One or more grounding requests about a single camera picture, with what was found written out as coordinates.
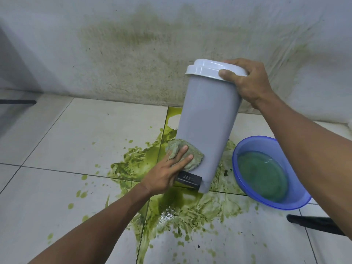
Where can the blue plastic basin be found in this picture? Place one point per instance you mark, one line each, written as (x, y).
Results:
(261, 175)

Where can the person's left forearm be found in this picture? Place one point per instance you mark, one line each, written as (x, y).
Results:
(93, 230)

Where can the person's left hand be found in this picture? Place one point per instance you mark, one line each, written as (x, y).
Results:
(165, 173)

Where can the person's right forearm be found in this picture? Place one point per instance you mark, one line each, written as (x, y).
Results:
(310, 156)

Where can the person's right hand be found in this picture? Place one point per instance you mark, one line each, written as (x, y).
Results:
(250, 82)

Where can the grey pedal bin white lid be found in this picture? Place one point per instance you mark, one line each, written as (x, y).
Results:
(209, 112)

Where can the green stained cleaning cloth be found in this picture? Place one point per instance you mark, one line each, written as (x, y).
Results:
(196, 159)

